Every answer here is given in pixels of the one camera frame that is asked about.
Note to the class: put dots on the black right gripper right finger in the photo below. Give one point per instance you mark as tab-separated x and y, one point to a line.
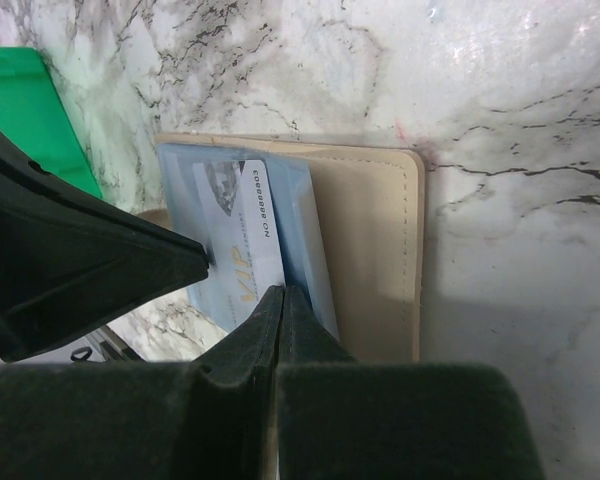
339	418

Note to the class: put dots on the green plastic bin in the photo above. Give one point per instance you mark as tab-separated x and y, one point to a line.
33	118

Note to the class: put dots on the beige card holder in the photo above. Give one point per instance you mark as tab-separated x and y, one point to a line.
370	204

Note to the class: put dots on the aluminium extrusion rail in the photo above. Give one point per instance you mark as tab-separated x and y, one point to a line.
104	345

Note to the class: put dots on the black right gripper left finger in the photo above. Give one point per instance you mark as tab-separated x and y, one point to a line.
205	419

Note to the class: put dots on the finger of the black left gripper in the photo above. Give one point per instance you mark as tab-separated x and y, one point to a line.
70	262

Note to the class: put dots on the silver VIP credit card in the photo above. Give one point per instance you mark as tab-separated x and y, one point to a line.
241	238

